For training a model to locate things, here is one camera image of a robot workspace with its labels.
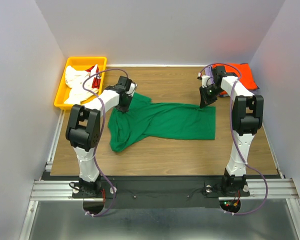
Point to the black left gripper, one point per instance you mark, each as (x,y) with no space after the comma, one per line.
(124,109)

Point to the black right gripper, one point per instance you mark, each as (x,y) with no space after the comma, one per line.
(205,100)

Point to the green t shirt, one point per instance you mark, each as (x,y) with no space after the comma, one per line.
(168,120)

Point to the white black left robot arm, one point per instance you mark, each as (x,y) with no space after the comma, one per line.
(84,130)

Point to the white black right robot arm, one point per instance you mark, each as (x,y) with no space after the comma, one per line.
(246,118)

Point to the folded purple t shirt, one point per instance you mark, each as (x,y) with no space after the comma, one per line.
(208,71)

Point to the white t shirt red print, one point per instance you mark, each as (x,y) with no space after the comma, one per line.
(74,79)

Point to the folded orange t shirt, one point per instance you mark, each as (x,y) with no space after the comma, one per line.
(247,77)

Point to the yellow plastic bin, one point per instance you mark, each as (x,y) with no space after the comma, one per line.
(79,63)

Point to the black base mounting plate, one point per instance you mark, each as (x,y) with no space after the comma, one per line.
(163,192)

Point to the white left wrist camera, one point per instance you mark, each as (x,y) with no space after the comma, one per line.
(133,88)

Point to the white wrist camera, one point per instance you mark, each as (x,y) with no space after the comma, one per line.
(204,79)
(133,88)

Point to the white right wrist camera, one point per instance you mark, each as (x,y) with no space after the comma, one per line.
(204,79)

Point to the aluminium frame rail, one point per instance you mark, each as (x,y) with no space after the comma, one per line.
(61,191)

